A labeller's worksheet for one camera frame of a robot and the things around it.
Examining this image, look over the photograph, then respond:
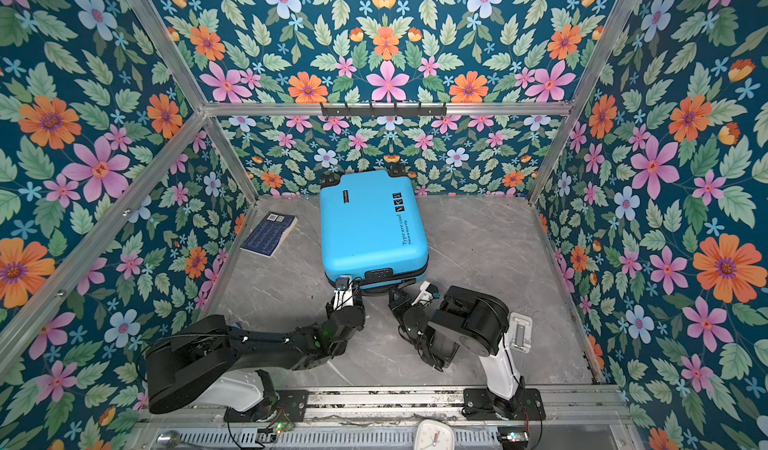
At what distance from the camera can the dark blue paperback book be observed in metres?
1.06

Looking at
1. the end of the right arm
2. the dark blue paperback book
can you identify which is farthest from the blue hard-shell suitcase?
the dark blue paperback book

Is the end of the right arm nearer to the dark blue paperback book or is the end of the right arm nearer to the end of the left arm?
the end of the left arm

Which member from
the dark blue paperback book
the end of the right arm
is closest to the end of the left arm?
the end of the right arm

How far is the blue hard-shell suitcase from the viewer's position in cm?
82

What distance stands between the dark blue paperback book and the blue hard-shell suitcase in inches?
10.9

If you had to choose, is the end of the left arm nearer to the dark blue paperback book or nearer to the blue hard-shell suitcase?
the blue hard-shell suitcase

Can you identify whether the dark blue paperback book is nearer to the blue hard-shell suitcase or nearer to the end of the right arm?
the blue hard-shell suitcase
